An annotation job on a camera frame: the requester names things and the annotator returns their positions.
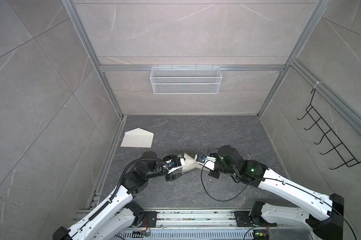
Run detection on white paper envelope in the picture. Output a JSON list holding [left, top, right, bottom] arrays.
[[120, 128, 154, 148]]

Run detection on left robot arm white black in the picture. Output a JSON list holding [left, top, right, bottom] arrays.
[[52, 154, 186, 240]]

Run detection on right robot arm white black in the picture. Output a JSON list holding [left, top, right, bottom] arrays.
[[197, 145, 344, 240]]

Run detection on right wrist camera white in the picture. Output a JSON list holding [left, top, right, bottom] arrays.
[[195, 155, 217, 171]]

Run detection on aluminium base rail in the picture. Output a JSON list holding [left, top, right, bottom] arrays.
[[73, 208, 319, 232]]

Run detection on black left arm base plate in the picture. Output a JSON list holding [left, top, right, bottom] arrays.
[[138, 211, 158, 228]]

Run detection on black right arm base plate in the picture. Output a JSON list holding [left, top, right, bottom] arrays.
[[234, 211, 277, 227]]

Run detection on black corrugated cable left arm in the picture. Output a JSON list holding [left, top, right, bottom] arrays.
[[87, 157, 170, 220]]

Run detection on grey slotted cable duct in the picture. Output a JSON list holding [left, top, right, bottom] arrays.
[[111, 229, 254, 240]]

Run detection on white wire mesh basket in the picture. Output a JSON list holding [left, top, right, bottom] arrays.
[[150, 68, 223, 95]]

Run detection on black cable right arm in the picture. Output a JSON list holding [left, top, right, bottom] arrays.
[[200, 148, 358, 240]]

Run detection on aluminium frame back rail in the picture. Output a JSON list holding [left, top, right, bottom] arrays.
[[100, 64, 285, 72]]

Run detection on aluminium frame rail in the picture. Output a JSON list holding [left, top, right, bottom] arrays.
[[290, 59, 361, 136], [100, 64, 285, 72]]

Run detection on black wire hook rack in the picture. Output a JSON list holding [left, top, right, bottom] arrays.
[[297, 89, 361, 170]]

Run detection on aluminium frame right rail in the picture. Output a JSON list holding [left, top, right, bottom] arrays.
[[290, 59, 361, 136]]

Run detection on aluminium frame left post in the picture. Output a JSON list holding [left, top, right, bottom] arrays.
[[62, 0, 123, 120]]

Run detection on aluminium frame post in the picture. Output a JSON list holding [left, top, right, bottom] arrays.
[[257, 0, 331, 119], [62, 0, 123, 120]]

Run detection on aluminium frame right post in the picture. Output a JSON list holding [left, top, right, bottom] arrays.
[[257, 0, 331, 119]]

